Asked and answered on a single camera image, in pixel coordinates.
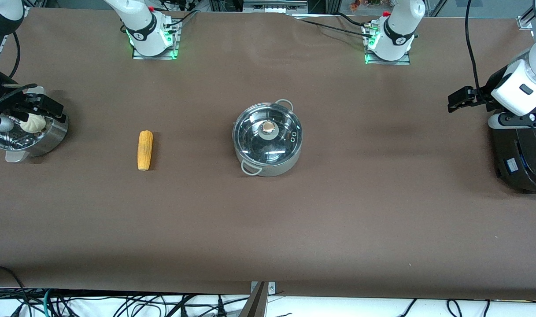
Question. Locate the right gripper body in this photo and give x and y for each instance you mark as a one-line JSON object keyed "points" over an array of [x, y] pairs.
{"points": [[17, 104]]}

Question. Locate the yellow corn cob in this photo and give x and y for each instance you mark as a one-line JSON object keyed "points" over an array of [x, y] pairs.
{"points": [[145, 150]]}

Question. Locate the glass pot lid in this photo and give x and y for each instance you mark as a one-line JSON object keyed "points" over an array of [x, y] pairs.
{"points": [[268, 136]]}

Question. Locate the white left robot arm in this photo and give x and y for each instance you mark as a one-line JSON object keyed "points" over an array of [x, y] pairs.
{"points": [[397, 31]]}

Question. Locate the steel steamer pot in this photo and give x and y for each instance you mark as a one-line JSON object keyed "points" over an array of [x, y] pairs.
{"points": [[47, 138]]}

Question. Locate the white steamed bun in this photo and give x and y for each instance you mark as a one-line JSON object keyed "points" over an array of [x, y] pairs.
{"points": [[32, 124]]}

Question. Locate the black round appliance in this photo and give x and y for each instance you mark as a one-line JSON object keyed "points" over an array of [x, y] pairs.
{"points": [[521, 158]]}

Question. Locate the brown table cover sheet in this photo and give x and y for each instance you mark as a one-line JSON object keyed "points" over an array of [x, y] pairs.
{"points": [[294, 229]]}

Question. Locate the grey metal profile beam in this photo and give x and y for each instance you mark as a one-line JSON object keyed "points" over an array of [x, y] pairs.
{"points": [[254, 306]]}

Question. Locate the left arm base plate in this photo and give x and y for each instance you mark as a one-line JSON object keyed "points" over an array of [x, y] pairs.
{"points": [[389, 62]]}

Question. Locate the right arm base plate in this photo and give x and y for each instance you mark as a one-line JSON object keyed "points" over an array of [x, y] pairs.
{"points": [[155, 56]]}

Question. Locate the aluminium frame rail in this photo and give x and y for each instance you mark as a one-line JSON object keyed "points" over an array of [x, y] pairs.
{"points": [[274, 5]]}

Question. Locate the metal table edge bracket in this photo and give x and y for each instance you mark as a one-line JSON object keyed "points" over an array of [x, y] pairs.
{"points": [[271, 288]]}

